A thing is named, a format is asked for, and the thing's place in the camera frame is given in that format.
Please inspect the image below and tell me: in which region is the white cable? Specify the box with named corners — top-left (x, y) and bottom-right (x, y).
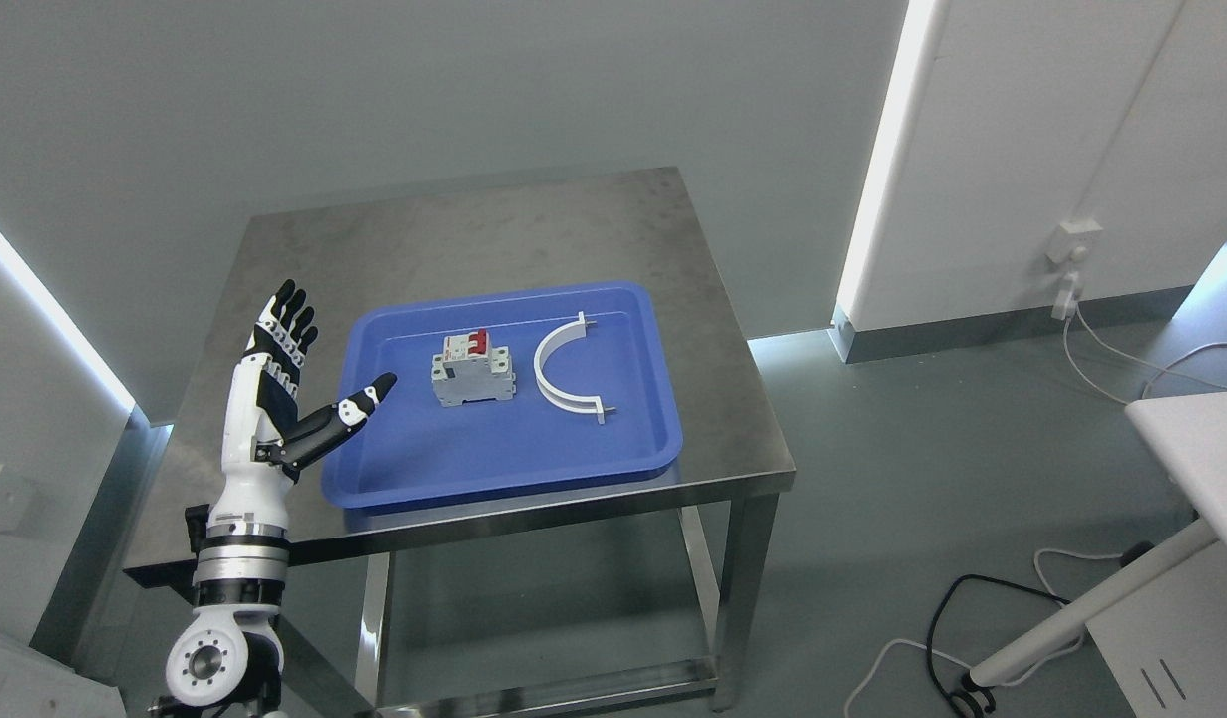
top-left (1061, 299), bottom-right (1227, 406)

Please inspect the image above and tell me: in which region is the stainless steel table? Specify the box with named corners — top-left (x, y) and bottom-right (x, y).
top-left (125, 168), bottom-right (796, 717)

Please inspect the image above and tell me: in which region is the white plug adapter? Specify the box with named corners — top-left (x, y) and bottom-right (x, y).
top-left (1050, 271), bottom-right (1082, 322)

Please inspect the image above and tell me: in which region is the grey red circuit breaker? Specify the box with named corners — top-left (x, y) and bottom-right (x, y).
top-left (429, 328), bottom-right (517, 407)

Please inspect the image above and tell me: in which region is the white desk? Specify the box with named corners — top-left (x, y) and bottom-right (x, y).
top-left (963, 388), bottom-right (1227, 718)

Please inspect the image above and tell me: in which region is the white wall socket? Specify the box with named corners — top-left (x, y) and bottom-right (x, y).
top-left (1045, 218), bottom-right (1104, 265)

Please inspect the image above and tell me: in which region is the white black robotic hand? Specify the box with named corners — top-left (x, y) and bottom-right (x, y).
top-left (209, 280), bottom-right (396, 529)

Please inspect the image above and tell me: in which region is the white curved bracket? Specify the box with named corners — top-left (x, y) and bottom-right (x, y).
top-left (533, 311), bottom-right (616, 427)

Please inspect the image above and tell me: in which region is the black cable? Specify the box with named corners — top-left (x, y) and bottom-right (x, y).
top-left (926, 574), bottom-right (1072, 718)

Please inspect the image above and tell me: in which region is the blue plastic tray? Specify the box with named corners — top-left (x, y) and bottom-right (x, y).
top-left (321, 281), bottom-right (683, 511)

